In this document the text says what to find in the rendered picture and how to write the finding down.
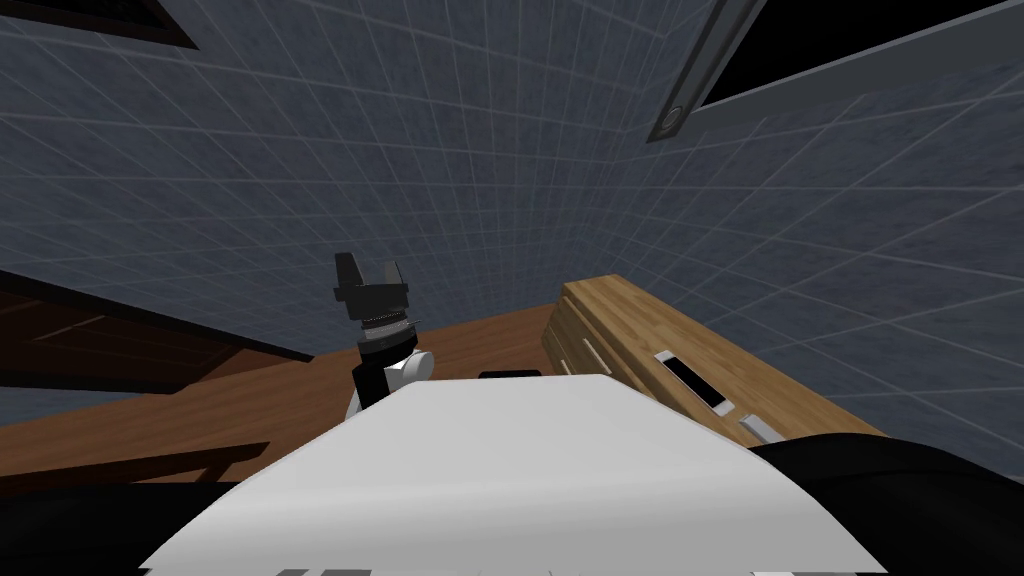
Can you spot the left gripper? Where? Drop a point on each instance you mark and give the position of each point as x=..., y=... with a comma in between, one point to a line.
x=374, y=300

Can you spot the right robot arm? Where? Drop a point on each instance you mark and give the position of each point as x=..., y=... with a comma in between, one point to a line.
x=920, y=504

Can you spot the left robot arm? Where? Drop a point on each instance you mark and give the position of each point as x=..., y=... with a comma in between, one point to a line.
x=374, y=382

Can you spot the grey framed dark window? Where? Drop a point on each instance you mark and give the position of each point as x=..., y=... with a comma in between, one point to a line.
x=824, y=32

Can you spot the small white flat block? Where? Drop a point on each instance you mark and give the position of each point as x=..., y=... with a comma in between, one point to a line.
x=760, y=429

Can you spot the dark framed wall picture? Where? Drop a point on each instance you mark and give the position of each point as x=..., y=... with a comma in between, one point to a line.
x=96, y=16

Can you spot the light wooden drawer cabinet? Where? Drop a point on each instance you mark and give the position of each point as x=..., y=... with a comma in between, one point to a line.
x=640, y=328

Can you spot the black and white phone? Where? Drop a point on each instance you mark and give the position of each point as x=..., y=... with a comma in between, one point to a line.
x=694, y=383

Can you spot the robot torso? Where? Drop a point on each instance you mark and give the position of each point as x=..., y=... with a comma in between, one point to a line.
x=512, y=472

